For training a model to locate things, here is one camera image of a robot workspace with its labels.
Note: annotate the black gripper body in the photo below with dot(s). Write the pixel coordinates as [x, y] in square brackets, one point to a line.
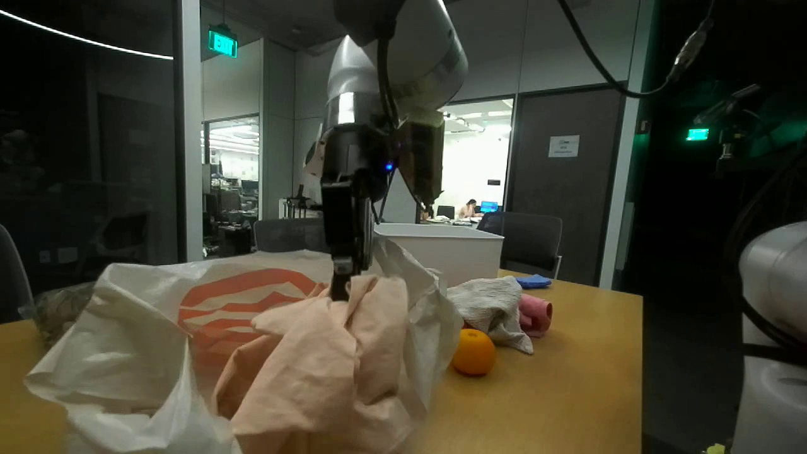
[354, 184]

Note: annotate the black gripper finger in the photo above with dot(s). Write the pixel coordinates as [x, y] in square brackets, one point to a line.
[340, 277]

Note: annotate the peach cloth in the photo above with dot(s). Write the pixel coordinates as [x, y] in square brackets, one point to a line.
[327, 368]

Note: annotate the white knitted cloth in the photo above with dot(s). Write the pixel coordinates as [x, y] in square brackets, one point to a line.
[491, 305]

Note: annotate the white plastic bag red print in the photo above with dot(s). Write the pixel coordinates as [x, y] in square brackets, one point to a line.
[126, 335]

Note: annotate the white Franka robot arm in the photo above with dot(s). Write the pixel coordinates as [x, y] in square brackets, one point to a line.
[393, 52]

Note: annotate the grey office chair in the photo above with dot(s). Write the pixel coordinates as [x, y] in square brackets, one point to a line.
[291, 235]

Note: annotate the white plastic bin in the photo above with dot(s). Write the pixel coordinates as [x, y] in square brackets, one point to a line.
[453, 251]

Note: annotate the orange fruit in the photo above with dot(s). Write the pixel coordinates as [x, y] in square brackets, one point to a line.
[475, 354]

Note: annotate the dark office chair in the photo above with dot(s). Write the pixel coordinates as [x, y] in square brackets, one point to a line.
[529, 241]

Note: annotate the green exit sign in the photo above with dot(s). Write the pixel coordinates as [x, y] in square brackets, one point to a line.
[223, 43]

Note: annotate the white paper notice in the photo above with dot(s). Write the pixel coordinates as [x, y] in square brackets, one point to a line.
[563, 147]

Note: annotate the dark door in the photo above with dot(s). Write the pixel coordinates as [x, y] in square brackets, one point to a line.
[567, 202]

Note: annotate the dark chair backrest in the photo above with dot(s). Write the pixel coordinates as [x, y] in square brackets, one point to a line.
[10, 277]

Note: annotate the green light sign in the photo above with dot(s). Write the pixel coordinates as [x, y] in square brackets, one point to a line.
[697, 135]

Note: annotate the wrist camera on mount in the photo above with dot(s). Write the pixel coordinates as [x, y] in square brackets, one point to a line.
[422, 164]

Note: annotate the camera on tripod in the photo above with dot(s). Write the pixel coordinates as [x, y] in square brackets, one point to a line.
[735, 116]

